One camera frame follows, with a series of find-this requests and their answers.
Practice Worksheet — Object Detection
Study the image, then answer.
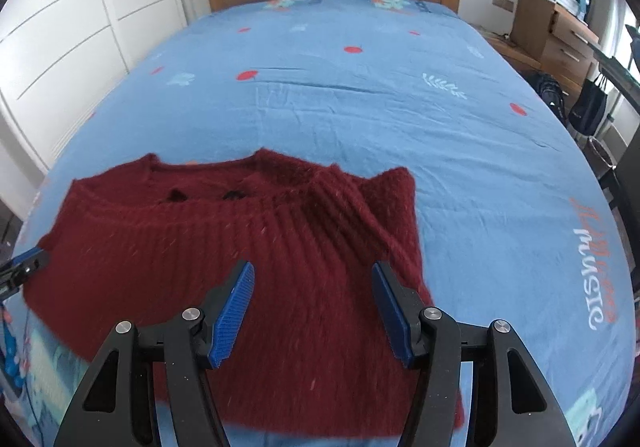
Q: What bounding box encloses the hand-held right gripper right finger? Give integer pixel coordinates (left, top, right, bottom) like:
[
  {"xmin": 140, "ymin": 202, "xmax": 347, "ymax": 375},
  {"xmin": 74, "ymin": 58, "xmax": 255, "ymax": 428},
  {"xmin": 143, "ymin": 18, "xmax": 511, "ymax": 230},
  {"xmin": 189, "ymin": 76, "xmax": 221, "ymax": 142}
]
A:
[{"xmin": 370, "ymin": 261, "xmax": 576, "ymax": 447}]

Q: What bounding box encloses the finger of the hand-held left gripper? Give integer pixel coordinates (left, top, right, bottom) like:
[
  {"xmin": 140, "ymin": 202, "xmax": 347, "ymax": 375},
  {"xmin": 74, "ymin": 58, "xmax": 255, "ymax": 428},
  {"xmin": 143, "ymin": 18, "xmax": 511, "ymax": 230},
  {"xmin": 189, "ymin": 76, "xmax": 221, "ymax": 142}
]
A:
[{"xmin": 0, "ymin": 249, "xmax": 51, "ymax": 300}]

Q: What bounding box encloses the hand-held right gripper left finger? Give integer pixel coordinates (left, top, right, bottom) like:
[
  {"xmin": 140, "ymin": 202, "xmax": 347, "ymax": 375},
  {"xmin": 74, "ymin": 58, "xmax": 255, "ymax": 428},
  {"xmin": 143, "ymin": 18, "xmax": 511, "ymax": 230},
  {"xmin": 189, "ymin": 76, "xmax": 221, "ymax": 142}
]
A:
[{"xmin": 52, "ymin": 260, "xmax": 256, "ymax": 447}]

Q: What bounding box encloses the dark red knitted sweater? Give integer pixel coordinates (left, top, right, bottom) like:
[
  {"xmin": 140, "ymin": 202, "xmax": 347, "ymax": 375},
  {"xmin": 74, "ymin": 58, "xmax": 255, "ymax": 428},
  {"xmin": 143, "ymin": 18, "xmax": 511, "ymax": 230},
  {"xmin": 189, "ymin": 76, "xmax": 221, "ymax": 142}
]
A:
[{"xmin": 22, "ymin": 150, "xmax": 468, "ymax": 439}]

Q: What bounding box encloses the bed with blue dinosaur sheet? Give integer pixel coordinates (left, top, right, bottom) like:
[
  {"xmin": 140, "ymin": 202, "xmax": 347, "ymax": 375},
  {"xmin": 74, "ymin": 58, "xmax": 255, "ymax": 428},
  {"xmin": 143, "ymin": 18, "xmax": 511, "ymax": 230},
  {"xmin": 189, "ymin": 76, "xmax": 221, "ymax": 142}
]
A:
[{"xmin": 0, "ymin": 0, "xmax": 638, "ymax": 447}]

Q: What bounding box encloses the white wardrobe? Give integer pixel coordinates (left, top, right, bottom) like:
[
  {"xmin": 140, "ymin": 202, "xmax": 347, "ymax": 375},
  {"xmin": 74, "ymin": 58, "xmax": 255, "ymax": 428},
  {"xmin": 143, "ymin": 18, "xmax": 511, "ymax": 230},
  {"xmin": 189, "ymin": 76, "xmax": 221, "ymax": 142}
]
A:
[{"xmin": 0, "ymin": 0, "xmax": 188, "ymax": 173}]

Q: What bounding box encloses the black backpack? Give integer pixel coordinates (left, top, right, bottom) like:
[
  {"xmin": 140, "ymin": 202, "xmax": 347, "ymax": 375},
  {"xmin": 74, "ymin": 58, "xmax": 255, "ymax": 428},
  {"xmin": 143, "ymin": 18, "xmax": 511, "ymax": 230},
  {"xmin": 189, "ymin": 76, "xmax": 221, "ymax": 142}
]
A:
[{"xmin": 525, "ymin": 72, "xmax": 571, "ymax": 126}]

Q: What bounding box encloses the black tote bag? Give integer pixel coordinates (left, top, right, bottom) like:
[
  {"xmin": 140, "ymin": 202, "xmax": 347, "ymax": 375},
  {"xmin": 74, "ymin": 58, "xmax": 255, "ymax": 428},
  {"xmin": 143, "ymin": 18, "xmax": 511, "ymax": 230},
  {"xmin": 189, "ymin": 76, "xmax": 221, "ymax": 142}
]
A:
[{"xmin": 567, "ymin": 72, "xmax": 610, "ymax": 137}]

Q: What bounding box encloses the low wooden nightstand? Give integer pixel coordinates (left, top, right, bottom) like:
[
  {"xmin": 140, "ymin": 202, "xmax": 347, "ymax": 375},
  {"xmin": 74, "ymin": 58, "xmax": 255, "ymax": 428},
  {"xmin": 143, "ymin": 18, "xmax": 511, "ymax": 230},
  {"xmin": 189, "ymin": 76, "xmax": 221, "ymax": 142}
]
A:
[{"xmin": 482, "ymin": 30, "xmax": 543, "ymax": 71}]

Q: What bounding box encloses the wooden drawer cabinet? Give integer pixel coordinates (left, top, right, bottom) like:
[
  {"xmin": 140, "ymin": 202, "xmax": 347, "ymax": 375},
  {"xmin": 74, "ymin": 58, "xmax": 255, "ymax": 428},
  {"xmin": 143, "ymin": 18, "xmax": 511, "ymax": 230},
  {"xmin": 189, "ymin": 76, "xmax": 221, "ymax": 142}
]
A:
[{"xmin": 512, "ymin": 0, "xmax": 601, "ymax": 89}]

